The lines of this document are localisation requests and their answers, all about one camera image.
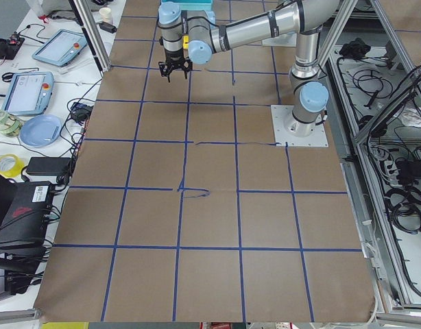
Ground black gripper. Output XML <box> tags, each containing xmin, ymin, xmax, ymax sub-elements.
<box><xmin>158</xmin><ymin>49</ymin><xmax>192</xmax><ymax>82</ymax></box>

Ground yellow beetle toy car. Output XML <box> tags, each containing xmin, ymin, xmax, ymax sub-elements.
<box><xmin>183</xmin><ymin>35</ymin><xmax>189</xmax><ymax>49</ymax></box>

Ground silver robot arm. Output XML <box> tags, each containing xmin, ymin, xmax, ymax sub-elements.
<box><xmin>158</xmin><ymin>1</ymin><xmax>339</xmax><ymax>138</ymax></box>

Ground light blue plastic bin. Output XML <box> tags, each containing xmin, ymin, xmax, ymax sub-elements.
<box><xmin>160</xmin><ymin>0</ymin><xmax>213</xmax><ymax>11</ymax></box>

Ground black small adapter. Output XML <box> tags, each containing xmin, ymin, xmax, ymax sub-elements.
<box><xmin>99</xmin><ymin>21</ymin><xmax>117</xmax><ymax>34</ymax></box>

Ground white paper cup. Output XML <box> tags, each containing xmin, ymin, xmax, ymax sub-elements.
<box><xmin>99</xmin><ymin>7</ymin><xmax>113</xmax><ymax>25</ymax></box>

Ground upper blue teach pendant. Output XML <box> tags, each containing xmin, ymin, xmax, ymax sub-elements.
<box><xmin>32</xmin><ymin>29</ymin><xmax>87</xmax><ymax>67</ymax></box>

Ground blue teach pendant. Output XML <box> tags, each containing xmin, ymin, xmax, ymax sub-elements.
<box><xmin>2</xmin><ymin>72</ymin><xmax>54</xmax><ymax>116</ymax></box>
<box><xmin>32</xmin><ymin>29</ymin><xmax>87</xmax><ymax>67</ymax></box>

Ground brown paper table cover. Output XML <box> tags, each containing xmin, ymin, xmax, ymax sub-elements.
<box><xmin>35</xmin><ymin>1</ymin><xmax>374</xmax><ymax>322</ymax></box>

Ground light blue plate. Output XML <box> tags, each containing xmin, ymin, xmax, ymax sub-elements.
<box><xmin>19</xmin><ymin>114</ymin><xmax>62</xmax><ymax>147</ymax></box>

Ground lower blue teach pendant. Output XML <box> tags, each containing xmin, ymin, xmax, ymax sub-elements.
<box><xmin>2</xmin><ymin>72</ymin><xmax>54</xmax><ymax>116</ymax></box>

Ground black power adapter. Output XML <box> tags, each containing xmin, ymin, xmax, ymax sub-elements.
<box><xmin>25</xmin><ymin>157</ymin><xmax>71</xmax><ymax>176</ymax></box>

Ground green tape rolls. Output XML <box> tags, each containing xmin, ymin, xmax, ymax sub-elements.
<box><xmin>0</xmin><ymin>110</ymin><xmax>23</xmax><ymax>137</ymax></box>

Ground yellow tape roll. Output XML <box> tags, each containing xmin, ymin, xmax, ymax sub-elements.
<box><xmin>0</xmin><ymin>154</ymin><xmax>25</xmax><ymax>178</ymax></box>

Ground black computer box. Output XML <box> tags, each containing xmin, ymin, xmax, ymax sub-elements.
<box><xmin>0</xmin><ymin>175</ymin><xmax>54</xmax><ymax>249</ymax></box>

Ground aluminium frame post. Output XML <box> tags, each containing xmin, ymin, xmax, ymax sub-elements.
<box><xmin>69</xmin><ymin>0</ymin><xmax>111</xmax><ymax>73</ymax></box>

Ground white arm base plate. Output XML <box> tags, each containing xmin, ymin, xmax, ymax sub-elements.
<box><xmin>271</xmin><ymin>105</ymin><xmax>328</xmax><ymax>147</ymax></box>
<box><xmin>261</xmin><ymin>33</ymin><xmax>297</xmax><ymax>47</ymax></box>

